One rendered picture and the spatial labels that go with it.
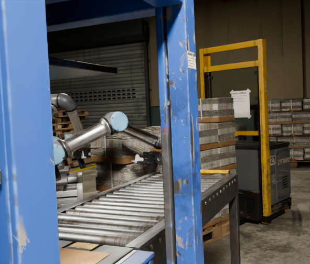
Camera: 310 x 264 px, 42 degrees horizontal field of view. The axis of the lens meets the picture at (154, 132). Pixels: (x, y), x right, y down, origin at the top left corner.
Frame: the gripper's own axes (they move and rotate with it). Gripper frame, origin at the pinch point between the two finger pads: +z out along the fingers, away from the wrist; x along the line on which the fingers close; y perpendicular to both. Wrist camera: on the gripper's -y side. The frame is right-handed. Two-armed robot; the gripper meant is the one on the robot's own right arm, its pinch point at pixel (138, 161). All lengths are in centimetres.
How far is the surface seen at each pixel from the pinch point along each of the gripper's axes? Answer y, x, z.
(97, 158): 0.8, 6.2, 37.0
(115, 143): 12.2, 6.5, 16.0
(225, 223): -74, -120, 12
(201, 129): 16, -87, 11
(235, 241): -45, -9, -70
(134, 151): 6.2, -4.3, 8.5
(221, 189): -7, 22, -83
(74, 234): -6, 115, -88
